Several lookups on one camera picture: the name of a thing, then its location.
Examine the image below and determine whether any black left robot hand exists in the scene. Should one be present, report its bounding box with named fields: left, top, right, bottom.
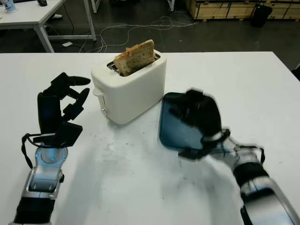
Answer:
left=37, top=72, right=91, bottom=135

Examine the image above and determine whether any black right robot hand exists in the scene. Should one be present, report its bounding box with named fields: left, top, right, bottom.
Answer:
left=167, top=88, right=232, bottom=150

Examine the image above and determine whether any white two-slot toaster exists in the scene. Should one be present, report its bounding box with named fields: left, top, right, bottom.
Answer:
left=90, top=50, right=167, bottom=125

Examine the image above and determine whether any toasted bread slice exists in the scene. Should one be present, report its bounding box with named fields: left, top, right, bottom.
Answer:
left=113, top=39, right=155, bottom=77

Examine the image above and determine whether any blue plastic tray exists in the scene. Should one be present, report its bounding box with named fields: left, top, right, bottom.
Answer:
left=158, top=92, right=204, bottom=150

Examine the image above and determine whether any white office desk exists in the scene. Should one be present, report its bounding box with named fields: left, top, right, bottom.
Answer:
left=0, top=0, right=97, bottom=53

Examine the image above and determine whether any wooden shipping crate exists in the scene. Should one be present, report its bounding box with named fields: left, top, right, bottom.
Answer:
left=185, top=0, right=300, bottom=22

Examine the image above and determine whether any white printed cup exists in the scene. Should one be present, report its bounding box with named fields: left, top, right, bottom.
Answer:
left=4, top=0, right=17, bottom=12

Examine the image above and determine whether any black trash bin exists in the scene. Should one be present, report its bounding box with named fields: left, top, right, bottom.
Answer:
left=251, top=5, right=273, bottom=28

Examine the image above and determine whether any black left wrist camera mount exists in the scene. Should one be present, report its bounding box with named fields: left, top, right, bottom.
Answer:
left=32, top=121, right=83, bottom=148

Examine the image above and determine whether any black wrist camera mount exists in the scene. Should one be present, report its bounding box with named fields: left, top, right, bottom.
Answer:
left=178, top=138, right=225, bottom=160
left=32, top=121, right=83, bottom=148

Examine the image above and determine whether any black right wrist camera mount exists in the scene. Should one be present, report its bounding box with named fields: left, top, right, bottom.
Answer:
left=178, top=138, right=225, bottom=160

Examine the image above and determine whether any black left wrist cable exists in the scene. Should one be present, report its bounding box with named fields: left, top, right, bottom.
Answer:
left=21, top=133, right=57, bottom=168

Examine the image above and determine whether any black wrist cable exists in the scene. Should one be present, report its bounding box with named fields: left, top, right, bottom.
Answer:
left=21, top=133, right=57, bottom=168
left=234, top=144, right=265, bottom=165

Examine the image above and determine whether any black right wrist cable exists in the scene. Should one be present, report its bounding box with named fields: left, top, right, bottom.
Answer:
left=234, top=144, right=265, bottom=165

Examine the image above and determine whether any white floor cable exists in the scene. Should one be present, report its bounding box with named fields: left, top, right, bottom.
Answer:
left=79, top=15, right=197, bottom=53

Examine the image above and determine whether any white desk frame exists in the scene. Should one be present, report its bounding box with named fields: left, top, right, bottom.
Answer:
left=90, top=0, right=175, bottom=14

